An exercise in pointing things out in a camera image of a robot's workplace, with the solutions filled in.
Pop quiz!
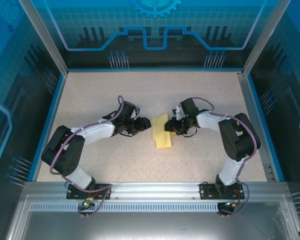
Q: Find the yellow cloth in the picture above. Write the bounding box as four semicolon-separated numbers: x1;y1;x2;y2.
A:
151;113;174;150

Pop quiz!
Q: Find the grey sheet metal panel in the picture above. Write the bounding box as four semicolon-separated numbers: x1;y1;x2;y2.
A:
4;194;300;240

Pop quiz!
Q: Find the blue table edge strip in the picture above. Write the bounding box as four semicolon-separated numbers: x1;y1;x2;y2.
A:
31;73;67;182
64;67;245;73

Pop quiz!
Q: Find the aluminium mounting rail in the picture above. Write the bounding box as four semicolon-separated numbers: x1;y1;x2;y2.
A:
23;181;290;201

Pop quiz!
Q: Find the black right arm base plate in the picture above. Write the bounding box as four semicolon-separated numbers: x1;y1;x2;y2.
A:
199;182;244;200

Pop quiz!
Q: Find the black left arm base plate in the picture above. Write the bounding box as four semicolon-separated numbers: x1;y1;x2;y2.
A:
66;183;113;200

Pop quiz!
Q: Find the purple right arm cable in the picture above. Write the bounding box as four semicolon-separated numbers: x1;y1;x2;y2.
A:
191;96;256;218

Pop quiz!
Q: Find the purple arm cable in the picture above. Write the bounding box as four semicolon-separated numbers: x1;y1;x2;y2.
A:
49;94;125;218
191;96;256;218

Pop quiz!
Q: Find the slotted aluminium cable duct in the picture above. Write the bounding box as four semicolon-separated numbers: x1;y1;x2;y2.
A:
29;202;283;213

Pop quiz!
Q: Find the aluminium side rail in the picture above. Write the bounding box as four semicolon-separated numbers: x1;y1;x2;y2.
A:
236;71;278;182

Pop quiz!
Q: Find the cable connector with green light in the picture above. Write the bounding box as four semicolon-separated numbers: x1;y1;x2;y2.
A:
224;199;241;208
81;197;95;208

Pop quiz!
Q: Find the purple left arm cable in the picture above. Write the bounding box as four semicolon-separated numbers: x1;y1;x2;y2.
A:
49;94;125;218

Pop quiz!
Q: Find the aluminium frame post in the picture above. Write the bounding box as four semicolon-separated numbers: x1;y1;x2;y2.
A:
17;0;69;75
241;0;286;76

